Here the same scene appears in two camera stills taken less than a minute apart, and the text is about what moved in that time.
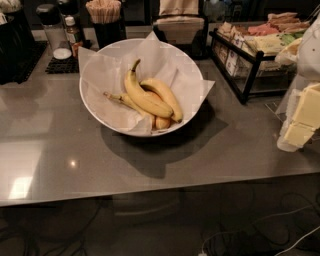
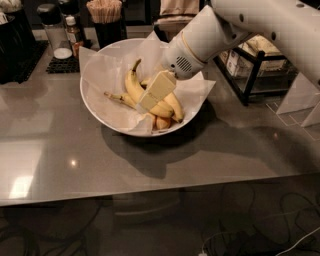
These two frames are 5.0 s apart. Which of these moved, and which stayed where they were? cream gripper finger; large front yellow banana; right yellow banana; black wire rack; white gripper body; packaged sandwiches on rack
Moved: white gripper body; cream gripper finger
Stayed: right yellow banana; packaged sandwiches on rack; large front yellow banana; black wire rack
